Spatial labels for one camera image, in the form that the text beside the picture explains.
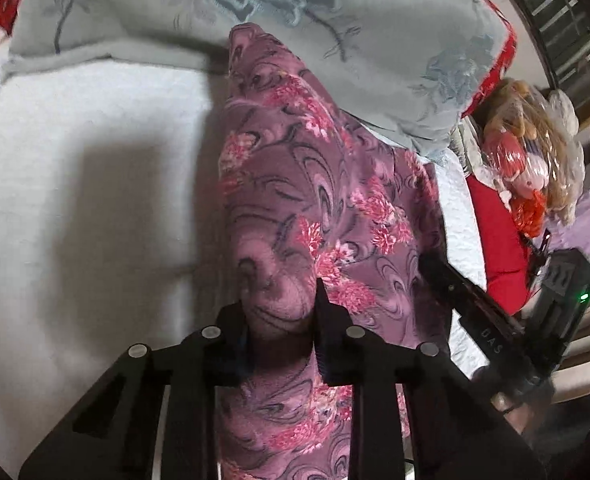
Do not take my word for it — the grey floral pillow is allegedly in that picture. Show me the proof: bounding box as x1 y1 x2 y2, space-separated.
0 0 518 167

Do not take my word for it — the white textured bedspread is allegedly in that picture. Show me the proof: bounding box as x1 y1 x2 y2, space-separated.
0 10 488 480

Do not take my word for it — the red cloth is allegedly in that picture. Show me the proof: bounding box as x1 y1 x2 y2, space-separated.
466 174 533 316

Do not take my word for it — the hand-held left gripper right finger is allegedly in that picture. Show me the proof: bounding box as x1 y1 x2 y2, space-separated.
314 277 548 480

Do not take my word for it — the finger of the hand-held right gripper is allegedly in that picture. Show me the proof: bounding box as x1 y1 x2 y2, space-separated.
417 252 523 348

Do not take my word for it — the dark slatted headboard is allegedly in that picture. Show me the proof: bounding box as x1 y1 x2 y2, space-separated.
488 0 590 136

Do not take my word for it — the purple floral garment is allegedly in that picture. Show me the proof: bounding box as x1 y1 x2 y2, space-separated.
216 22 453 480

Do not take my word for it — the plastic bag of plush toys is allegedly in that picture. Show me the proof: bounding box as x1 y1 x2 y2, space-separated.
475 77 587 237

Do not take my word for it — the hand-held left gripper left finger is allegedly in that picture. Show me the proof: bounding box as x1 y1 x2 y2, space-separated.
17 302 250 480

